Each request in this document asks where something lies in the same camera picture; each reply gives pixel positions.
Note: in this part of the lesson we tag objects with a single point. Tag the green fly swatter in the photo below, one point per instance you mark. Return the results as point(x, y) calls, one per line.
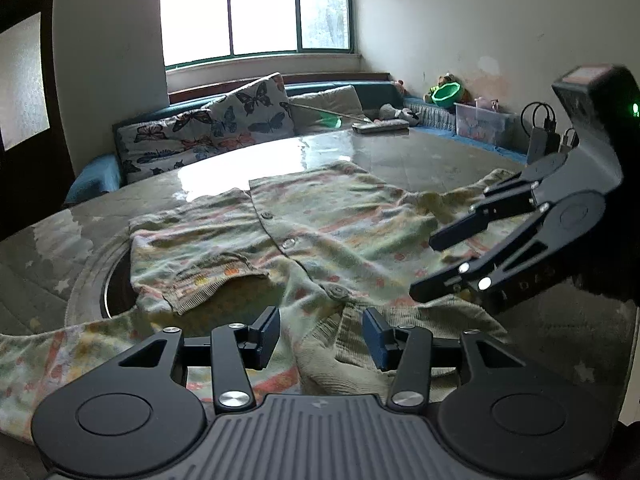
point(332, 121)

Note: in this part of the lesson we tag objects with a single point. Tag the butterfly print cushion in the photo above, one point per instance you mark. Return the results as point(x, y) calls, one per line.
point(165, 142)
point(255, 110)

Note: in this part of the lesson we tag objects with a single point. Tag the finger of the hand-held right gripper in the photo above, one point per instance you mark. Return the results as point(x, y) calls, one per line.
point(500, 262)
point(480, 220)

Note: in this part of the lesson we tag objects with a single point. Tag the round black induction cooker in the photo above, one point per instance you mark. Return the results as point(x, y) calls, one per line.
point(119, 290)

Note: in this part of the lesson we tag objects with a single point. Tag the clear plastic storage box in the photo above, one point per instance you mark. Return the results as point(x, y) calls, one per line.
point(482, 122)

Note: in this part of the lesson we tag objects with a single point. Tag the grey remote control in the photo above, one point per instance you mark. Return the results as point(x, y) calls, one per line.
point(380, 126)

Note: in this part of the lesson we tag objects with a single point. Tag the grey white plush toy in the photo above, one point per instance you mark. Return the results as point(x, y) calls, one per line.
point(397, 112)

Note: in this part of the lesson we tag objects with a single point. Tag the teal sofa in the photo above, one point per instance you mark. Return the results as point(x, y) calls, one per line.
point(95, 176)

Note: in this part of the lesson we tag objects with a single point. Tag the green floral knit cardigan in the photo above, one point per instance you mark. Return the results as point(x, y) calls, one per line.
point(340, 220)

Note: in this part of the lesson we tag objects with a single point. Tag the dark wooden glass door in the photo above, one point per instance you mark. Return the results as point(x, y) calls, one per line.
point(25, 110)

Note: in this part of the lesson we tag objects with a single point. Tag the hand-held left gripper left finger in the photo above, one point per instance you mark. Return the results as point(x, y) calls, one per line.
point(270, 332)

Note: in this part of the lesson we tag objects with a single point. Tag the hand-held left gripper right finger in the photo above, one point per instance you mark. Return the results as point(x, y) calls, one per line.
point(372, 335)

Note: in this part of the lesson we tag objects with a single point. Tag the grey power bank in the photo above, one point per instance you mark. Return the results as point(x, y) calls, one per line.
point(542, 145)

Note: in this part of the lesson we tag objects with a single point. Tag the white cushion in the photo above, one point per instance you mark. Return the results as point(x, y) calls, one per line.
point(320, 105)

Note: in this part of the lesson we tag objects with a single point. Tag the brown plush toy green bowl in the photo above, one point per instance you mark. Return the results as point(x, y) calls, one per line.
point(446, 91)

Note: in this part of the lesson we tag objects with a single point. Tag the green framed window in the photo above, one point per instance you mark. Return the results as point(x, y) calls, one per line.
point(260, 7)

